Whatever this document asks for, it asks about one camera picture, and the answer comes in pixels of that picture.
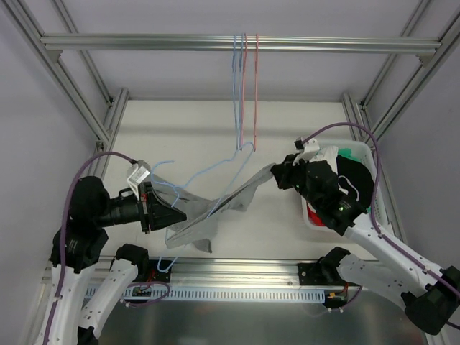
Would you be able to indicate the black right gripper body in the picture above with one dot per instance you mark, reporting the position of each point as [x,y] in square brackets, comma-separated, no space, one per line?
[292,173]

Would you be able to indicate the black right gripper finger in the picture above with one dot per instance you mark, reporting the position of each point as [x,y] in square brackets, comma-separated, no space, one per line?
[280,165]
[279,173]

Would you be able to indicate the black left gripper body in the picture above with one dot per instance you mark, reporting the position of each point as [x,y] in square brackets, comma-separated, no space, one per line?
[146,208]

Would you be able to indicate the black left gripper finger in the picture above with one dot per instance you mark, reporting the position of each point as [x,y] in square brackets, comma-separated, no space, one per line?
[167,219]
[159,205]

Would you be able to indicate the grey tank top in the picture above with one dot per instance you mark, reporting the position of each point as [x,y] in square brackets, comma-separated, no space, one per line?
[203,215]

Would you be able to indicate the white tank top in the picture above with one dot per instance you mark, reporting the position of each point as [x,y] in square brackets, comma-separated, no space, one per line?
[329,155]

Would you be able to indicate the red tank top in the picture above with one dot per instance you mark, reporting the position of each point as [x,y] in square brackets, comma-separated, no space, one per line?
[313,217]

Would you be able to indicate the blue wire hanger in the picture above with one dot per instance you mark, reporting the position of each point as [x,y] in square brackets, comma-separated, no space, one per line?
[238,84]
[233,77]
[212,182]

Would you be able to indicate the black tank top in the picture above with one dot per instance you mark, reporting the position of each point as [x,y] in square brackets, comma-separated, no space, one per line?
[355,180]

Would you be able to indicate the pink wire hanger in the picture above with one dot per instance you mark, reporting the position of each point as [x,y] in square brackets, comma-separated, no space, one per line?
[256,66]

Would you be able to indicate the green shirt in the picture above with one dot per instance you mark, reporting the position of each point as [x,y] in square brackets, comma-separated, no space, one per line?
[348,154]

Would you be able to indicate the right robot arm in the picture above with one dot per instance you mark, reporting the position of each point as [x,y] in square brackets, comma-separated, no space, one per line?
[427,292]

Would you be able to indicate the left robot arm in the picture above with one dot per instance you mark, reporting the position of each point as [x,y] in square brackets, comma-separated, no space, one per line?
[77,249]

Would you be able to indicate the white perforated plastic basket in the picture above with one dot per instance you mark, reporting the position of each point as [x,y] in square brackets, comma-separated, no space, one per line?
[362,151]

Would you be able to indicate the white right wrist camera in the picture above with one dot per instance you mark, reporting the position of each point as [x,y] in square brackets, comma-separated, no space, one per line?
[306,149]

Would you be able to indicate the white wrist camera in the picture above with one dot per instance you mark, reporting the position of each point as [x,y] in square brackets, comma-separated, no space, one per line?
[136,174]
[306,149]

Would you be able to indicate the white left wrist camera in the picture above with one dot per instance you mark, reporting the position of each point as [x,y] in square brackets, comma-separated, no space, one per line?
[136,174]

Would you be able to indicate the black left arm base bracket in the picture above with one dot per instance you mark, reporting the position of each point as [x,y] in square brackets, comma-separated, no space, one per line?
[158,269]

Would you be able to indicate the aluminium front table rail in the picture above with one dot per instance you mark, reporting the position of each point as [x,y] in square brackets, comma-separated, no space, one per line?
[240,273]

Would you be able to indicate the aluminium frame right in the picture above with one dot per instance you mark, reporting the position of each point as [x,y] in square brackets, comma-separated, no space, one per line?
[414,111]

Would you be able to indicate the aluminium frame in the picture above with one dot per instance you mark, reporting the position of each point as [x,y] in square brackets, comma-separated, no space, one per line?
[414,111]
[106,129]

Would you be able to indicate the white slotted cable duct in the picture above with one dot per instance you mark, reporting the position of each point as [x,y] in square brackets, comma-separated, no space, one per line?
[226,294]

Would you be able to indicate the black right arm base bracket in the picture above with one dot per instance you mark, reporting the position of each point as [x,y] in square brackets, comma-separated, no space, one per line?
[324,271]

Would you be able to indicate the aluminium frame left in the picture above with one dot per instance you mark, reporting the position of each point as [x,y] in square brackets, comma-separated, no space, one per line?
[106,129]

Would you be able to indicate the aluminium hanging rail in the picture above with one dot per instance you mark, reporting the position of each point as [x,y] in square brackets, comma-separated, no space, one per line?
[203,42]

